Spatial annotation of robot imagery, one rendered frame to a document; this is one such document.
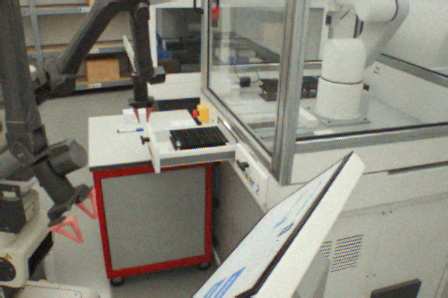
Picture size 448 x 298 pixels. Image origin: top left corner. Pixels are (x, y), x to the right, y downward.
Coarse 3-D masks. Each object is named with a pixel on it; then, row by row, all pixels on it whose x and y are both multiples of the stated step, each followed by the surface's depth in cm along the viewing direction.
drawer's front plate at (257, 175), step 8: (240, 144) 159; (240, 152) 156; (240, 160) 157; (248, 160) 148; (248, 168) 149; (256, 168) 141; (248, 176) 150; (256, 176) 141; (264, 176) 136; (248, 184) 150; (256, 184) 142; (264, 184) 136; (264, 192) 138; (264, 200) 139
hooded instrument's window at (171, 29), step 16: (160, 16) 226; (176, 16) 229; (192, 16) 231; (128, 32) 344; (160, 32) 230; (176, 32) 233; (192, 32) 235; (160, 48) 234; (176, 48) 236; (192, 48) 239; (160, 64) 238; (176, 64) 241; (192, 64) 244
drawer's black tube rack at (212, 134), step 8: (192, 128) 180; (200, 128) 180; (208, 128) 181; (216, 128) 181; (184, 136) 172; (192, 136) 172; (200, 136) 173; (208, 136) 172; (216, 136) 173; (224, 136) 173; (184, 144) 164; (192, 144) 165; (200, 144) 165; (208, 144) 166; (216, 144) 172; (224, 144) 170
